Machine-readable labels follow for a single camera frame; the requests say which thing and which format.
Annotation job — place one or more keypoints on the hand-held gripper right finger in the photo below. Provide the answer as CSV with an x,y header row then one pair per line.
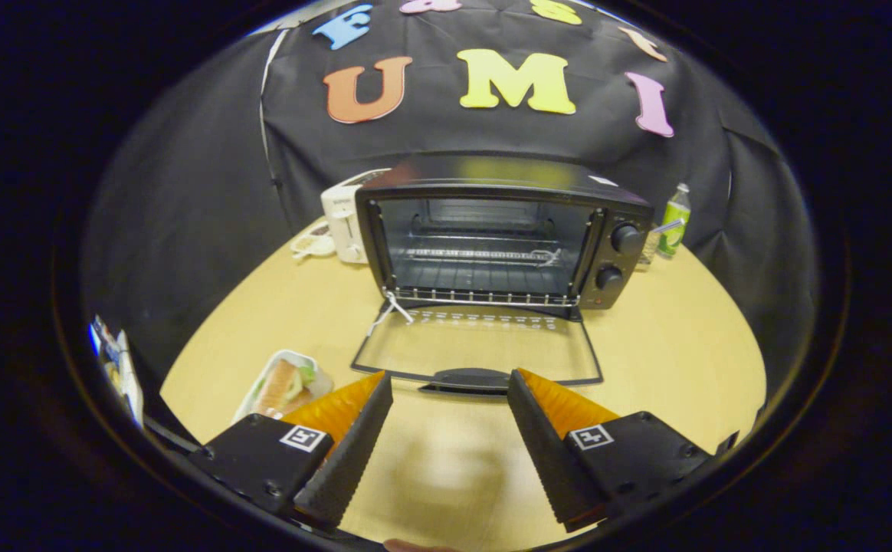
x,y
546,452

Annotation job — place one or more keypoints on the striped straw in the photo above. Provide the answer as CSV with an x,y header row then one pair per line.
x,y
668,225

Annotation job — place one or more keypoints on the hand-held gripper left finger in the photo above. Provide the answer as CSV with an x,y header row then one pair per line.
x,y
350,452

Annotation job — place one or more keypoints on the small white dish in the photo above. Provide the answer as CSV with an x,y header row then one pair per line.
x,y
313,244

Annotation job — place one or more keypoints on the green label drink bottle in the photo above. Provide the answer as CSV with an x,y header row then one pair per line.
x,y
674,222

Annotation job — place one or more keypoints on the white pop-up toaster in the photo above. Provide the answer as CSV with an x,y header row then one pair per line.
x,y
341,222

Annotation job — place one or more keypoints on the black toaster oven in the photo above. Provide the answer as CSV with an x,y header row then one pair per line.
x,y
492,175

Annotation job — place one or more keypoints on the toasted bread lettuce sandwich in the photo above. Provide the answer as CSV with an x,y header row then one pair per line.
x,y
281,383

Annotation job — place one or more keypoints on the white food tray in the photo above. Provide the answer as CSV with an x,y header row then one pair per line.
x,y
316,379

